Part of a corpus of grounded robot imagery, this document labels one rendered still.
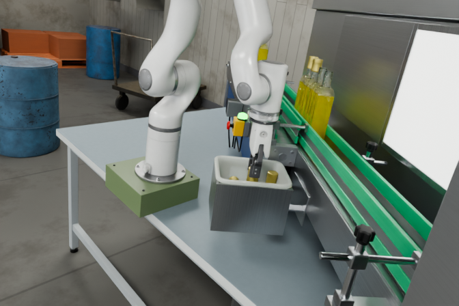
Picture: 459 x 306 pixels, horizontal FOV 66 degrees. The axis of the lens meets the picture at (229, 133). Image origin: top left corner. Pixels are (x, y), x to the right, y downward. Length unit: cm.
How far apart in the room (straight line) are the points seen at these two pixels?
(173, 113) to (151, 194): 28
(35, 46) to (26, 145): 411
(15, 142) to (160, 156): 231
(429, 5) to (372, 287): 68
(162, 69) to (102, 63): 518
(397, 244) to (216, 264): 56
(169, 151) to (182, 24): 44
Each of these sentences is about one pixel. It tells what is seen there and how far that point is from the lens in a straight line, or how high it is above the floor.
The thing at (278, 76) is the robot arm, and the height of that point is 131.
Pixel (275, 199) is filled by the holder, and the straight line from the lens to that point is 105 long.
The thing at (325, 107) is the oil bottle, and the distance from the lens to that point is 120.
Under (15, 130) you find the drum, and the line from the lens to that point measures 343.
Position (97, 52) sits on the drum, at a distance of 631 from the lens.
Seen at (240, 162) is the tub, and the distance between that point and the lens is 115.
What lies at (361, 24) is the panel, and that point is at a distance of 135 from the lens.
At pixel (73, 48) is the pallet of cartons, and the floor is 35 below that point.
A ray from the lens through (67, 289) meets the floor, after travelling 214.
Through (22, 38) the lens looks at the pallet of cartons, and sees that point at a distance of 732.
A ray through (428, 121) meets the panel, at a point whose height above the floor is 128.
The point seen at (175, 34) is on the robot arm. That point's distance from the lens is 116.
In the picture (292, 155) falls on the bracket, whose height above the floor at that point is 103.
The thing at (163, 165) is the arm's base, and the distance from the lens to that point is 130.
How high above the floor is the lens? 147
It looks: 20 degrees down
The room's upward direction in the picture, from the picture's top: 8 degrees clockwise
